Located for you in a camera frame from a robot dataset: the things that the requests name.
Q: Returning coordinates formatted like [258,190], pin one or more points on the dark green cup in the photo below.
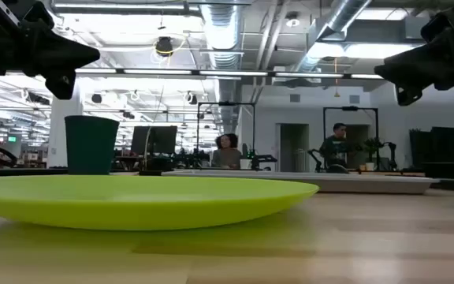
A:
[91,146]

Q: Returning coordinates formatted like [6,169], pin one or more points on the seated person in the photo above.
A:
[227,155]

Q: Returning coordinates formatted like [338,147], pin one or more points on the lime green plate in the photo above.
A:
[132,201]

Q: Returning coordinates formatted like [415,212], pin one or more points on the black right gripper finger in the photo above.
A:
[408,67]
[408,94]

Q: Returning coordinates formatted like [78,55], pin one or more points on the long ceiling light strip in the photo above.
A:
[231,73]

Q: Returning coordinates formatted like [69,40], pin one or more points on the black equipment cabinet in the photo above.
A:
[436,148]

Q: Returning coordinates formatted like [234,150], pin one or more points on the black computer monitor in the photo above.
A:
[160,140]

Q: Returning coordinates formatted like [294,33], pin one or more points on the silver ceiling air duct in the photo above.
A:
[223,31]
[337,19]

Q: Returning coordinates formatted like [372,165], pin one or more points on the green exit sign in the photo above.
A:
[12,139]

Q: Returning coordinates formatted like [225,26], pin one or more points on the black ceiling pendant device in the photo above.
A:
[164,45]

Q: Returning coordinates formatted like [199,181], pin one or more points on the green potted plant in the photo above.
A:
[372,146]

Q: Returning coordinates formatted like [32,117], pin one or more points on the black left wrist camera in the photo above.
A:
[38,13]

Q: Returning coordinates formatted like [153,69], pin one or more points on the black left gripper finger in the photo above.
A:
[71,55]
[63,84]

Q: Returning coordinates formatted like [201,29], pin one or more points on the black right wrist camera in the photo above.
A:
[447,23]

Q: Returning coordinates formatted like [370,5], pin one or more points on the black metal station frame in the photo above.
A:
[349,108]
[227,103]

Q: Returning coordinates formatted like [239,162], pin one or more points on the person at robot station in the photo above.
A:
[333,152]

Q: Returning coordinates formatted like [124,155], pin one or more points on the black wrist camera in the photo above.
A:
[447,23]
[38,13]

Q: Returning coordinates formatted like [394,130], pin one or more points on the background black robot arm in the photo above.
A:
[315,159]
[391,154]

